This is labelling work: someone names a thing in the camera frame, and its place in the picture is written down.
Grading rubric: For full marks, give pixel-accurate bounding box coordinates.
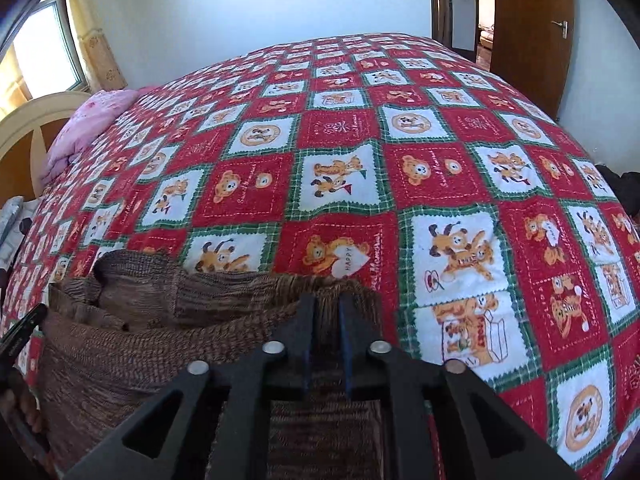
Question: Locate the pink quilt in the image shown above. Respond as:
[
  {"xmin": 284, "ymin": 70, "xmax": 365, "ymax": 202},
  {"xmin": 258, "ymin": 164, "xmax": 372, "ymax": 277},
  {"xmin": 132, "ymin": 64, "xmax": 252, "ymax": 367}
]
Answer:
[{"xmin": 45, "ymin": 87, "xmax": 151, "ymax": 187}]

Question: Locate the cream wooden headboard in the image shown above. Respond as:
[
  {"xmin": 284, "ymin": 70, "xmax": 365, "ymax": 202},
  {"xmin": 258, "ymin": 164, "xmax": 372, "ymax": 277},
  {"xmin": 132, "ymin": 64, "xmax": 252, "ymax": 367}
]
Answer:
[{"xmin": 0, "ymin": 91, "xmax": 94, "ymax": 206}]

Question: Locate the brown wooden door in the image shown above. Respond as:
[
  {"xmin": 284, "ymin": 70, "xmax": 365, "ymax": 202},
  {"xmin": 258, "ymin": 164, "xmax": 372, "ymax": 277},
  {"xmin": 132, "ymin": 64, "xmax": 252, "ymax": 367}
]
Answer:
[{"xmin": 490, "ymin": 0, "xmax": 575, "ymax": 119}]

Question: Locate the narrow yellow curtain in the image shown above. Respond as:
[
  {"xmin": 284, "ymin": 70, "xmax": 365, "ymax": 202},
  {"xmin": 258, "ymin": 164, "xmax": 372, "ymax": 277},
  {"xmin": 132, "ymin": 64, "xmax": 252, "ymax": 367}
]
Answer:
[{"xmin": 65, "ymin": 0, "xmax": 127, "ymax": 94}]

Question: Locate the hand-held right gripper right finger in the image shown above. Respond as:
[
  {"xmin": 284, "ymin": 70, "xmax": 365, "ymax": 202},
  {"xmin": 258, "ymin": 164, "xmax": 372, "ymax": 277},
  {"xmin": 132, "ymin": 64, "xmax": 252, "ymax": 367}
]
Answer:
[{"xmin": 337, "ymin": 292, "xmax": 583, "ymax": 480}]

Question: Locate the grey patterned pillow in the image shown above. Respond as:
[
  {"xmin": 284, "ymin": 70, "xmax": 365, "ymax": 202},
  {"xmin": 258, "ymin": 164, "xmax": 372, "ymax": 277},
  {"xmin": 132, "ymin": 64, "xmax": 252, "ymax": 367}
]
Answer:
[{"xmin": 0, "ymin": 196, "xmax": 25, "ymax": 248}]

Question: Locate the brown knitted sweater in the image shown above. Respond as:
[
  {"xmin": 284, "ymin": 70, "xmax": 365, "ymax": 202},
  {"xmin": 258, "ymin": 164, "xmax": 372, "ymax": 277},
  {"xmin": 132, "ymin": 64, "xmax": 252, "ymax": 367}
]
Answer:
[{"xmin": 37, "ymin": 249, "xmax": 396, "ymax": 480}]

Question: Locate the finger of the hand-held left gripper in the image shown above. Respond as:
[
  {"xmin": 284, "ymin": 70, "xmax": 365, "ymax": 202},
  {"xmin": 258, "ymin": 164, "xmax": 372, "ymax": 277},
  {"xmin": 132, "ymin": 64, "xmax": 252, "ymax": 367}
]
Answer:
[{"xmin": 0, "ymin": 304, "xmax": 49, "ymax": 362}]

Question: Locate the window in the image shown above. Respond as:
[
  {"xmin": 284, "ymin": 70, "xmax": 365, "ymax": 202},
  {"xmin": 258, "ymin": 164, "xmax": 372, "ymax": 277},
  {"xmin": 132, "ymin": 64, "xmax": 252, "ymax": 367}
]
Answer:
[{"xmin": 10, "ymin": 0, "xmax": 89, "ymax": 102}]

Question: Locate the white dark print pillow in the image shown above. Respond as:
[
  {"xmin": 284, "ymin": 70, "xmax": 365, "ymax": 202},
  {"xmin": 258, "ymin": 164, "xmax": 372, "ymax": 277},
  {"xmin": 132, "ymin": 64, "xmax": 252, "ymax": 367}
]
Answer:
[{"xmin": 0, "ymin": 202, "xmax": 41, "ymax": 264}]

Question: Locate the person's left hand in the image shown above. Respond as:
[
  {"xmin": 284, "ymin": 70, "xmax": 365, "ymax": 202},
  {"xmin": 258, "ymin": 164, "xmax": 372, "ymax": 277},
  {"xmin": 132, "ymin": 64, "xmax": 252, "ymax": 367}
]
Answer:
[{"xmin": 6, "ymin": 372, "xmax": 47, "ymax": 437}]

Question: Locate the red bear print bedsheet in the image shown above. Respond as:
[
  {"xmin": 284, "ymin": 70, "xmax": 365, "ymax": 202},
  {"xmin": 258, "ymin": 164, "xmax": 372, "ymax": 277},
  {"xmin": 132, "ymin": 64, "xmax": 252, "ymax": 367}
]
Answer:
[{"xmin": 0, "ymin": 31, "xmax": 640, "ymax": 480}]

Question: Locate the brown door frame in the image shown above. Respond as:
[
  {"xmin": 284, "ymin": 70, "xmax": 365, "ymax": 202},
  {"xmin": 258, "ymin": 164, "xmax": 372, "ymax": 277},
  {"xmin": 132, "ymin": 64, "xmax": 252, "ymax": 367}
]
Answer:
[{"xmin": 429, "ymin": 0, "xmax": 496, "ymax": 59}]

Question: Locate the wide yellow curtain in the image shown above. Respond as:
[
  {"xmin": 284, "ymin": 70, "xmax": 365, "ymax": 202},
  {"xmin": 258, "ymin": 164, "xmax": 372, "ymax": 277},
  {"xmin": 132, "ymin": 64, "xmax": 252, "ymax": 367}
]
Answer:
[{"xmin": 0, "ymin": 50, "xmax": 34, "ymax": 122}]

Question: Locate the black bag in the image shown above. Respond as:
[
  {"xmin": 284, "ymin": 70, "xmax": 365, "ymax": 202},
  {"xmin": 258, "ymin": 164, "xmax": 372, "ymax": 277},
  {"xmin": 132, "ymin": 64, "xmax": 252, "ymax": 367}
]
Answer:
[{"xmin": 597, "ymin": 162, "xmax": 640, "ymax": 221}]

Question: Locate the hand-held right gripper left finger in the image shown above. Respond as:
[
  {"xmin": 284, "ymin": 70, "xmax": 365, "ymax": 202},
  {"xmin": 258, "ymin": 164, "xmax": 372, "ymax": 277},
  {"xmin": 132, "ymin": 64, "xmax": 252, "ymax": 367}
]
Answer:
[{"xmin": 65, "ymin": 292, "xmax": 318, "ymax": 480}]

